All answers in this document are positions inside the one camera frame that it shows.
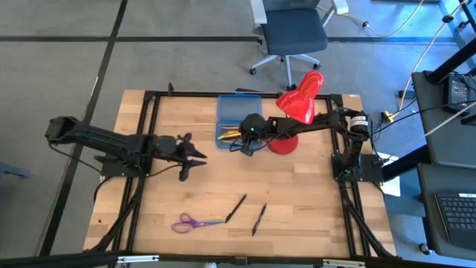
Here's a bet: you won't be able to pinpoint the left arm's gripper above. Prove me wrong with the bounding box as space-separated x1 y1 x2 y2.
149 133 208 182

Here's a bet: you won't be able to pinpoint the yellow highlighter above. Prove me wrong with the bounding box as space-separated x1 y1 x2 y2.
217 130 242 141

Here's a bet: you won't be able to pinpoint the blue plastic supply box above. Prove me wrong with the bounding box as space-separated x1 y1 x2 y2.
215 93 263 150

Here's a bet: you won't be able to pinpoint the red desk lamp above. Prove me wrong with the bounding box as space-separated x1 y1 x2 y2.
267 70 326 156

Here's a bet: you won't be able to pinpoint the purple scissors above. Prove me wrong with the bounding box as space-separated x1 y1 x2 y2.
170 212 226 235

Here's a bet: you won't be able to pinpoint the black pen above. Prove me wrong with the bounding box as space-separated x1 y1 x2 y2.
251 202 268 237
224 193 248 224

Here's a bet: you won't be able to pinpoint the office chair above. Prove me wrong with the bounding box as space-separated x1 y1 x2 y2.
249 0 350 92

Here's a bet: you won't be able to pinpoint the white paper sheet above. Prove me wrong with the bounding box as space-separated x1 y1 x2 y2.
378 151 402 198

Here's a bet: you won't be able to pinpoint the black overhead rig beam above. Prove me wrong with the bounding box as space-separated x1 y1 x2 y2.
0 249 476 268

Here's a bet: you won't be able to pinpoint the grey side desk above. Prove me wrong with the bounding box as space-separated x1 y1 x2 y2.
411 69 476 165

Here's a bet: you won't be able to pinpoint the grey laptop desk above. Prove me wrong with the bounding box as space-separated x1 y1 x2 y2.
416 162 476 262

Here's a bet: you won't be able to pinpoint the black power adapter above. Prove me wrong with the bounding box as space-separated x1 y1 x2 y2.
442 74 472 115

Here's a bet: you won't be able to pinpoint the black laptop keyboard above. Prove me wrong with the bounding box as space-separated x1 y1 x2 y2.
434 192 476 252

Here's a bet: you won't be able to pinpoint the black aluminium table frame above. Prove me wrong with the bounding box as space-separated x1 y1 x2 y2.
83 88 398 262

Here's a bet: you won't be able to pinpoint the left arm's black base plate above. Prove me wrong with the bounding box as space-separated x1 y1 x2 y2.
94 153 150 179

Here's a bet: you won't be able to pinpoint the right arm's black base plate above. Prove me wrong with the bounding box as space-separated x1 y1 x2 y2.
331 153 385 184

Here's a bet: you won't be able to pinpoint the yellow extension cable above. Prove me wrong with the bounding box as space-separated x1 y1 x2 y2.
317 0 470 124

